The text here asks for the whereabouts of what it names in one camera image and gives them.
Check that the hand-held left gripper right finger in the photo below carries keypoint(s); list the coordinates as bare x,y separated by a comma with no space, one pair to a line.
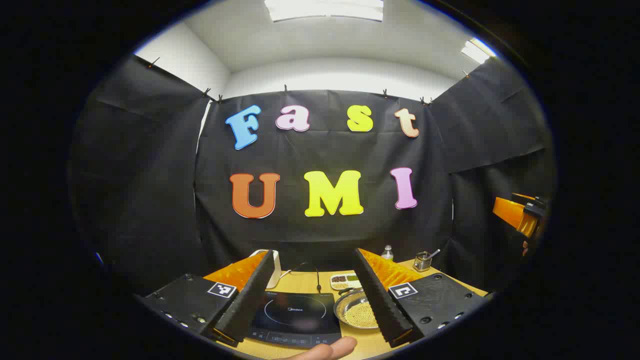
380,295

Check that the pile of yellow soybeans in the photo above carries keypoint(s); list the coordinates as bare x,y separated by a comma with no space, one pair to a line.
362,315

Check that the white divided bean dish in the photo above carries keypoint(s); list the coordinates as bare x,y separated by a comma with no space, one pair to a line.
345,281

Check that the small ceiling light panel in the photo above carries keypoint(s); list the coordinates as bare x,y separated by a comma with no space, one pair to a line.
475,51

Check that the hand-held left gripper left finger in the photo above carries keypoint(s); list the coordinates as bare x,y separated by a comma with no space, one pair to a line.
250,295

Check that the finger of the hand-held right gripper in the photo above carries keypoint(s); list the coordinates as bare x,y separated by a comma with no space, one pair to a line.
512,212

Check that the green label plastic bottle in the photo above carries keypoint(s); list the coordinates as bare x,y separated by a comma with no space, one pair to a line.
387,255

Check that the large ceiling light panel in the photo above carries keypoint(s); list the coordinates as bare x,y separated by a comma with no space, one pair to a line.
325,9

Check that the black induction cooktop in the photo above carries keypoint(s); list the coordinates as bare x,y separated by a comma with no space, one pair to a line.
295,314

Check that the metal mesh utensil holder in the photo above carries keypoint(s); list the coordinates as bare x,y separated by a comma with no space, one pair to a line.
422,262

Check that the white toaster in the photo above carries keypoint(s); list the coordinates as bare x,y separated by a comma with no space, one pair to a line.
276,275

